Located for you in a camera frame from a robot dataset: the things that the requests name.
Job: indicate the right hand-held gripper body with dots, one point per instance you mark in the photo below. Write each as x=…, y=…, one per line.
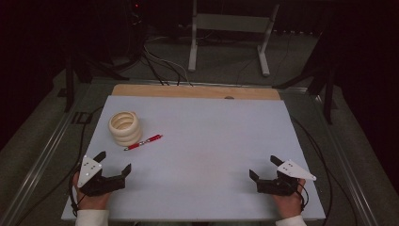
x=284, y=179

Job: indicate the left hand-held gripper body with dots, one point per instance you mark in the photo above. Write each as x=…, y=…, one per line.
x=94, y=180

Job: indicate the red pen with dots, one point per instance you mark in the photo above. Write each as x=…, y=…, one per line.
x=143, y=142

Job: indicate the cream ribbed pen holder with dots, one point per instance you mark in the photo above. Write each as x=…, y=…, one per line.
x=124, y=128

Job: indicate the person's left hand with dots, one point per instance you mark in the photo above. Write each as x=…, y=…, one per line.
x=91, y=201

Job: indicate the person's right hand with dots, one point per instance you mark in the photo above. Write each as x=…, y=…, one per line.
x=290, y=202

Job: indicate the black stand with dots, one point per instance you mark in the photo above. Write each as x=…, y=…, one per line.
x=320, y=81
x=81, y=72

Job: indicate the wooden board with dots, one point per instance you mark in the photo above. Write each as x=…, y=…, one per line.
x=196, y=92

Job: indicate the white metal stand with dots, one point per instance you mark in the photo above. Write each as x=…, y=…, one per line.
x=232, y=31

